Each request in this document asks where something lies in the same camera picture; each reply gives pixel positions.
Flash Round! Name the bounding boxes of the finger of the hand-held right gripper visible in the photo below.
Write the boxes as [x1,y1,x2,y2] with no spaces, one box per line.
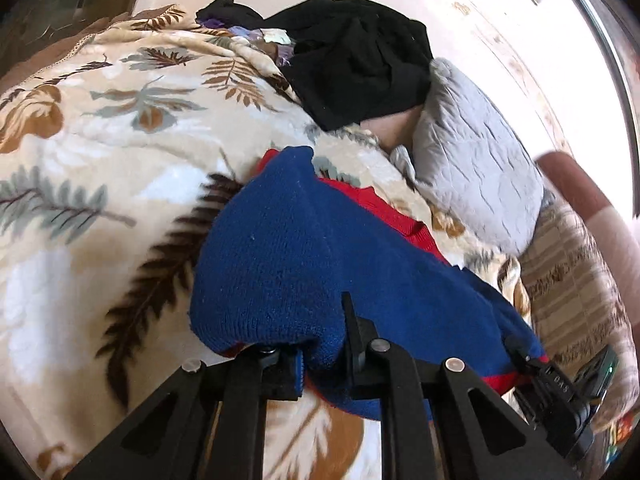
[504,334,551,378]

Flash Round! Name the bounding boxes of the purple and blue small cloths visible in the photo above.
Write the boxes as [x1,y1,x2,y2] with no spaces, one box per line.
[196,16,297,68]

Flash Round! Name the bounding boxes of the leaf print blanket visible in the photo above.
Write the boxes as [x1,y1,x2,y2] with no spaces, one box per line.
[0,4,533,480]

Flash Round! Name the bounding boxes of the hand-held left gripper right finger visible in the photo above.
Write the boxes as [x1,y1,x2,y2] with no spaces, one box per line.
[341,292,578,480]

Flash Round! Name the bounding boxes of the beige pillow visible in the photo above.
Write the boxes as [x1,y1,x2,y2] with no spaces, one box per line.
[361,109,427,155]

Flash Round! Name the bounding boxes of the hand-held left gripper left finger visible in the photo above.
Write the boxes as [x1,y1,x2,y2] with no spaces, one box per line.
[64,345,304,480]

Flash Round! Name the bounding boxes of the striped floral cushion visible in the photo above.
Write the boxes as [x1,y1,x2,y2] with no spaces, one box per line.
[517,197,640,431]

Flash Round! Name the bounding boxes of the brown bed sheet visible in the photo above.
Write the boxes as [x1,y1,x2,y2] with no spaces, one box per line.
[0,14,131,93]

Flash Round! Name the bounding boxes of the large black garment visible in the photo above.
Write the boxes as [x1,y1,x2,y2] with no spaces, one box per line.
[260,0,435,132]

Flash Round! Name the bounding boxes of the red and blue t-shirt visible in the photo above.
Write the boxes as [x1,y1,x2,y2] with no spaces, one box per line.
[188,145,547,420]

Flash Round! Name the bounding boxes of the grey quilted pillow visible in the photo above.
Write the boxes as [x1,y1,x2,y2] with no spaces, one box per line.
[390,57,548,256]

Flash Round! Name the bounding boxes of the large framed painting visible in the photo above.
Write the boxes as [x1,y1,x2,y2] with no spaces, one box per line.
[515,0,640,126]

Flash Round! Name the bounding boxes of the pink and brown headboard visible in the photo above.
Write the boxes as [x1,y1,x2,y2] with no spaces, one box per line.
[536,152,633,233]

